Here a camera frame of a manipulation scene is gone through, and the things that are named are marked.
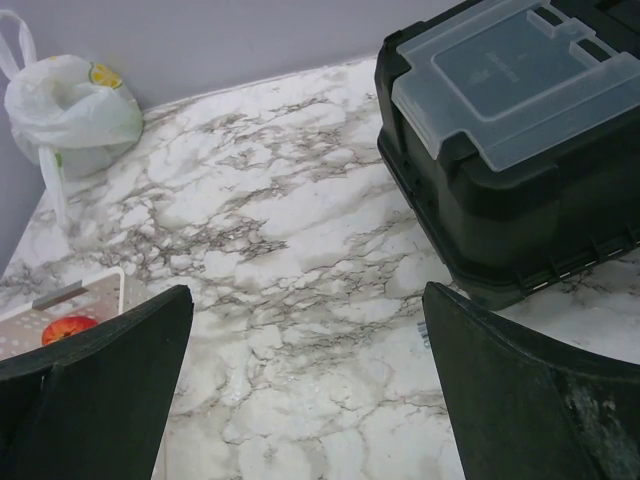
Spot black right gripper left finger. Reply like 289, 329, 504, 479
1, 285, 194, 479

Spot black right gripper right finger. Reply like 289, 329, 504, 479
422, 282, 639, 479

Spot white plastic bag lemon print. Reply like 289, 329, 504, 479
1, 9, 143, 229

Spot red fake apple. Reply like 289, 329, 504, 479
41, 315, 99, 346

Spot white perforated plastic tray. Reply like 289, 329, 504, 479
1, 267, 125, 360

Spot hex key set yellow holder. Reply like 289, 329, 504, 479
417, 323, 430, 348

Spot black toolbox clear lids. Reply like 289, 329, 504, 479
374, 0, 639, 310

